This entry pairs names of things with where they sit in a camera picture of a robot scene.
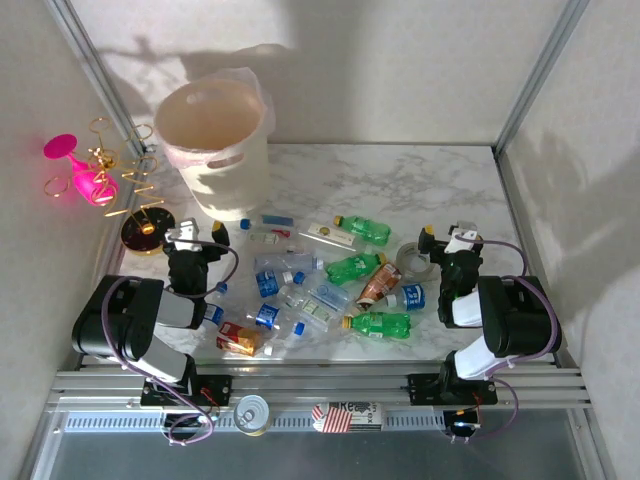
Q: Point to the small blue label bottle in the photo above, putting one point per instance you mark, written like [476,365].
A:
[412,297]

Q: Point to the green plastic bottle yellow cap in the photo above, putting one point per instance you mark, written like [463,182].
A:
[380,325]
[367,230]
[352,267]

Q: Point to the brown label plastic bottle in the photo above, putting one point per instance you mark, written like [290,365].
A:
[380,285]

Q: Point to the blue label bottle white cap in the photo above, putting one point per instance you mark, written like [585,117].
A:
[267,285]

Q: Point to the clear crushed bottle white cap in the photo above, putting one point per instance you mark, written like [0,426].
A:
[287,262]

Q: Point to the red yellow snack packet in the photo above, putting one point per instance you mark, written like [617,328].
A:
[240,340]

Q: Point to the clear bottle green white label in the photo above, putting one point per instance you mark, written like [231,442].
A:
[315,311]

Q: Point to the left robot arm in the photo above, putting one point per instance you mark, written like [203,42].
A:
[120,320]

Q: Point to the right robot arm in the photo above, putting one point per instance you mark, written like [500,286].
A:
[520,320]

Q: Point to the white plastic bin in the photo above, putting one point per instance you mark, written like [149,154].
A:
[235,185]

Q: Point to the white tape roll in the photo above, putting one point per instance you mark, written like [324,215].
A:
[417,274]

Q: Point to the pink wine glass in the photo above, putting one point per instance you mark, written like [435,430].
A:
[85,180]

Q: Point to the tin can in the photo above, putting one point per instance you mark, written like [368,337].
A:
[252,415]

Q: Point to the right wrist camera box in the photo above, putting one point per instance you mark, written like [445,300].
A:
[457,242]

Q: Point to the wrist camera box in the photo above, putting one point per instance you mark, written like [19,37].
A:
[457,242]
[182,235]

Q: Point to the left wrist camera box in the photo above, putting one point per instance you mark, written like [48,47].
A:
[182,235]

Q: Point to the aluminium side rail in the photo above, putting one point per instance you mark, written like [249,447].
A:
[114,260]

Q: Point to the aluminium mounting rail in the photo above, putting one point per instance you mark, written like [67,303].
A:
[325,387]

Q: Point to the aluminium frame post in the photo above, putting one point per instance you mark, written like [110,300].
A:
[100,75]
[538,75]

